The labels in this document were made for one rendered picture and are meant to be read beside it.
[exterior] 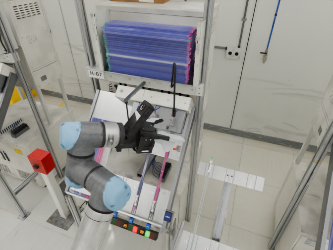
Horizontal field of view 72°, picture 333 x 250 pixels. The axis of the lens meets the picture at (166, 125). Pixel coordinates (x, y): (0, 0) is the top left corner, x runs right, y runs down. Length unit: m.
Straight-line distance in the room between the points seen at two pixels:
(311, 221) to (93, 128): 1.49
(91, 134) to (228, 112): 2.57
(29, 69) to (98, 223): 1.79
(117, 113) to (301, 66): 1.99
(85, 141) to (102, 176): 0.10
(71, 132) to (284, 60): 2.44
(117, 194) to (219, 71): 2.42
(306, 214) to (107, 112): 1.46
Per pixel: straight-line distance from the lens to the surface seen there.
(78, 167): 0.67
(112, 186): 0.59
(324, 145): 1.49
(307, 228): 1.75
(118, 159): 1.92
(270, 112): 3.03
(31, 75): 2.29
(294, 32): 2.70
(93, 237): 0.67
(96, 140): 0.65
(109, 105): 1.59
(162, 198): 1.40
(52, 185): 2.13
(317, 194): 1.96
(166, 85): 1.35
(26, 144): 2.38
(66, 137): 0.63
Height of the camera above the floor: 1.94
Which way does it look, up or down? 36 degrees down
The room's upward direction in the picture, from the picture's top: straight up
